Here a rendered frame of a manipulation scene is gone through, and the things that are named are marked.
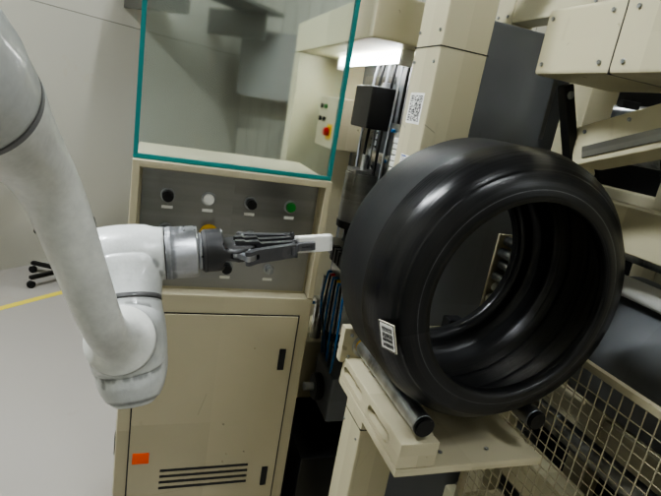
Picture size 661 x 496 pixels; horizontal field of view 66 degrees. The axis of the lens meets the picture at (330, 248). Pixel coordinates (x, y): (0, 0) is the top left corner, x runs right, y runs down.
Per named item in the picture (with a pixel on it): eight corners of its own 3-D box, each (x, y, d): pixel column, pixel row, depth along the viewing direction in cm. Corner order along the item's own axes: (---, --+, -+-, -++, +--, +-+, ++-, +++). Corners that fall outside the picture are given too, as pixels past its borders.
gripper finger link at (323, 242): (295, 236, 92) (296, 237, 91) (331, 234, 94) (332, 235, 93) (294, 252, 93) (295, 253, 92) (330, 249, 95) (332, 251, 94)
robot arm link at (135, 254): (164, 233, 92) (169, 304, 89) (70, 238, 87) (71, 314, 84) (161, 213, 82) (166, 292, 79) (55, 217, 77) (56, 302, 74)
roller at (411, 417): (363, 334, 131) (374, 343, 133) (351, 346, 131) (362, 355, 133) (426, 414, 100) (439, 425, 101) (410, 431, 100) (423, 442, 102)
